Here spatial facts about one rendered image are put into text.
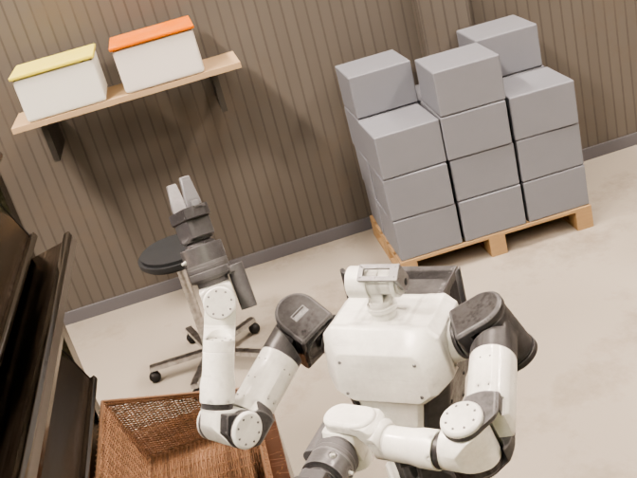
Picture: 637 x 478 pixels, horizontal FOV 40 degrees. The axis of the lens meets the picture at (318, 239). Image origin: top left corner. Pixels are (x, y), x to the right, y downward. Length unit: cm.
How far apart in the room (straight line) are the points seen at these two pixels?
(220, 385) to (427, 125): 301
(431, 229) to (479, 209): 28
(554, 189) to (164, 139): 226
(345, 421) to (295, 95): 378
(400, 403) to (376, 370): 9
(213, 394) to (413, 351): 41
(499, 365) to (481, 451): 17
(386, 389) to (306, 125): 365
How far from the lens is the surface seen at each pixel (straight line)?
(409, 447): 159
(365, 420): 162
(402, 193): 465
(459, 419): 153
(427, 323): 174
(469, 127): 465
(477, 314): 172
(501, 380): 161
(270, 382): 184
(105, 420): 289
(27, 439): 174
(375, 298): 176
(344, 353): 178
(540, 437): 363
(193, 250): 174
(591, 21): 582
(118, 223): 539
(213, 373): 177
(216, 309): 172
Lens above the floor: 230
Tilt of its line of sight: 24 degrees down
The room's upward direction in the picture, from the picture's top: 15 degrees counter-clockwise
